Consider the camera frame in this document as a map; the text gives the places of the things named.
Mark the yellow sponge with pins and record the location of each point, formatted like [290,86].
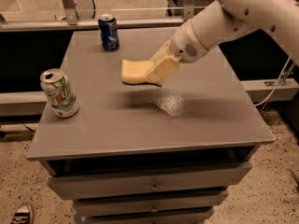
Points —
[135,72]

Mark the grey drawer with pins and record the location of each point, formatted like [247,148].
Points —
[150,181]
[161,217]
[150,203]

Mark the middle grey drawer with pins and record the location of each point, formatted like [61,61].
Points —
[150,203]

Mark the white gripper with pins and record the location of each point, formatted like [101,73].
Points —
[186,45]

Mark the bottom grey drawer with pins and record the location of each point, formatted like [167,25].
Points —
[161,217]

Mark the grey drawer cabinet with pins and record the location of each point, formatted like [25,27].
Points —
[200,116]

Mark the blue soda can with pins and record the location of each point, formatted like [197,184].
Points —
[109,32]

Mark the white green 7up can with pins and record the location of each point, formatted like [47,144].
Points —
[57,88]

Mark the black white sneaker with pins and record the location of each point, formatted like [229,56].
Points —
[23,215]

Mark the top grey drawer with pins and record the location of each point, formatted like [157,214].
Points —
[150,181]

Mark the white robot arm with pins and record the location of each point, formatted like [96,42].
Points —
[226,20]

